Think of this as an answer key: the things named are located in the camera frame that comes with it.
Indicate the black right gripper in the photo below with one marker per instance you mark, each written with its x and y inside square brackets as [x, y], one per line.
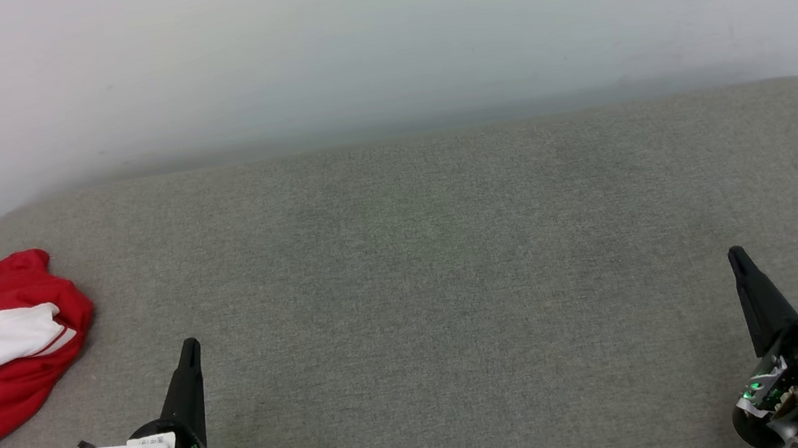
[783, 389]

